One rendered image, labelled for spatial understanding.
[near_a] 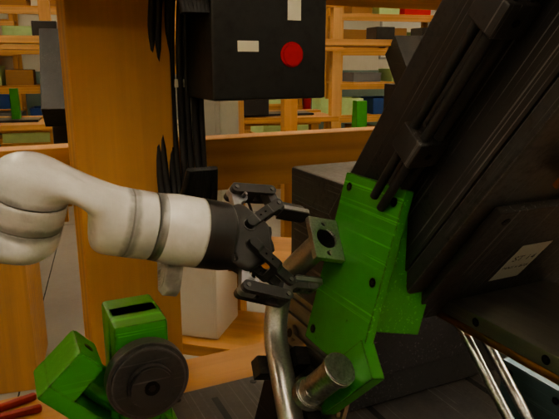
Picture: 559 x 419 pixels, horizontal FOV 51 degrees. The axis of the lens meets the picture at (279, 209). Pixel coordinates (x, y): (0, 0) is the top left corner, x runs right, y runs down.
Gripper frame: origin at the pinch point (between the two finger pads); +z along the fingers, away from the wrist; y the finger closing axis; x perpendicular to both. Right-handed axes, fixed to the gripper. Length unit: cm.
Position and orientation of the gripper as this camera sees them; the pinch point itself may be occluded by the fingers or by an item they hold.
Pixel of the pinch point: (309, 248)
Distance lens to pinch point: 69.8
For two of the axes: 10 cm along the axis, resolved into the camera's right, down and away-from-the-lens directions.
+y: -1.4, -8.4, 5.2
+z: 8.7, 1.5, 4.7
